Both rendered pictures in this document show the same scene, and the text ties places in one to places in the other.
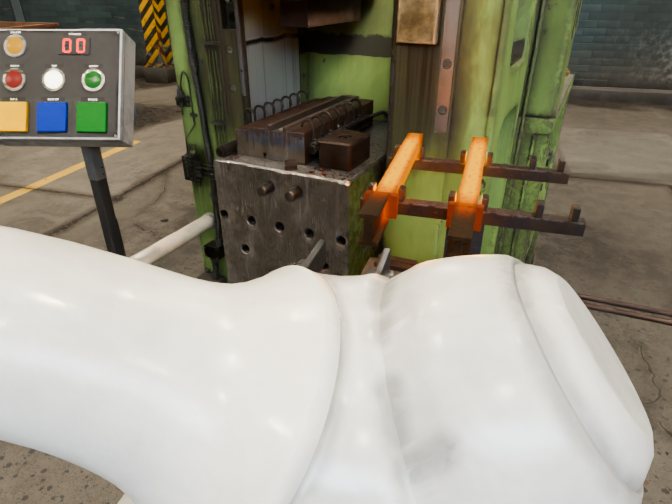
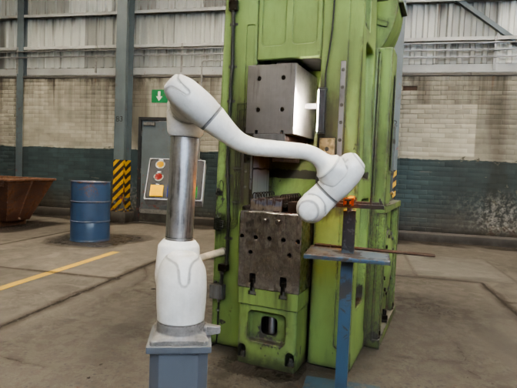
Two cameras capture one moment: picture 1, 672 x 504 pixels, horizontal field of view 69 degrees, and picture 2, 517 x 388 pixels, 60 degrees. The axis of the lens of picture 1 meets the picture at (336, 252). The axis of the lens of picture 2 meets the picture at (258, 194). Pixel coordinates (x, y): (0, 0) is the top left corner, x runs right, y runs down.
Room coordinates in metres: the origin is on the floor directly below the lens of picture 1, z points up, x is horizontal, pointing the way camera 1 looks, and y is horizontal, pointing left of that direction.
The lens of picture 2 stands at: (-1.43, 0.36, 1.15)
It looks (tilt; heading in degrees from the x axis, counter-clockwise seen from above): 3 degrees down; 357
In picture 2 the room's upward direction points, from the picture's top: 2 degrees clockwise
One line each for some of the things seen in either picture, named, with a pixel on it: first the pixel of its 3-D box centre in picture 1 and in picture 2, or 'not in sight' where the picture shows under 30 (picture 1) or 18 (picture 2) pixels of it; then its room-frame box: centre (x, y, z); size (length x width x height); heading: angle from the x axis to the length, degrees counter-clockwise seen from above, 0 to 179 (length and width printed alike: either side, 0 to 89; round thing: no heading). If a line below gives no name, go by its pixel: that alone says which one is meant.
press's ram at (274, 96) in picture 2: not in sight; (289, 104); (1.35, 0.03, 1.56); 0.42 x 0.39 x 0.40; 153
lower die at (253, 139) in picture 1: (310, 123); (278, 202); (1.37, 0.07, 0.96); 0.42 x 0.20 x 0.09; 153
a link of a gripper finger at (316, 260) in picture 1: (313, 265); not in sight; (0.47, 0.02, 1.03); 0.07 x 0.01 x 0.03; 164
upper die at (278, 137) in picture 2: not in sight; (281, 144); (1.37, 0.07, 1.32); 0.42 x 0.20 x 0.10; 153
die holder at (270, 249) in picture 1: (330, 212); (285, 245); (1.36, 0.02, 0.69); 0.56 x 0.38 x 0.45; 153
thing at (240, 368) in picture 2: not in sight; (255, 366); (1.14, 0.19, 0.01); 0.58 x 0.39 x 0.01; 63
